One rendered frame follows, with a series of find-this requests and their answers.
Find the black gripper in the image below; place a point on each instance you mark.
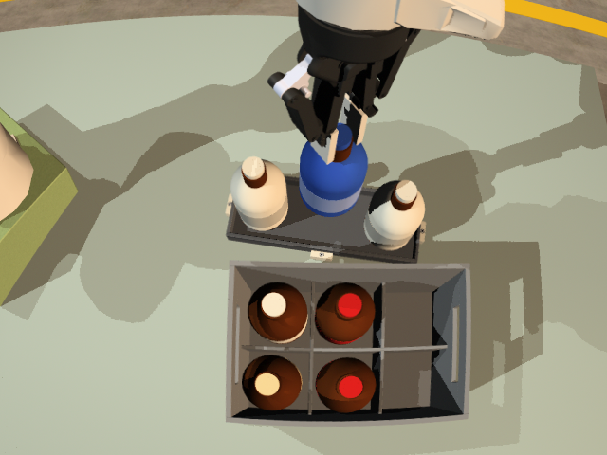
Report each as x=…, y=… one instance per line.
x=359, y=57

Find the blue bottle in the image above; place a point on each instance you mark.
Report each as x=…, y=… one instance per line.
x=332, y=190

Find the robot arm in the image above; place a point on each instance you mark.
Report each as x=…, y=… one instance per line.
x=477, y=18

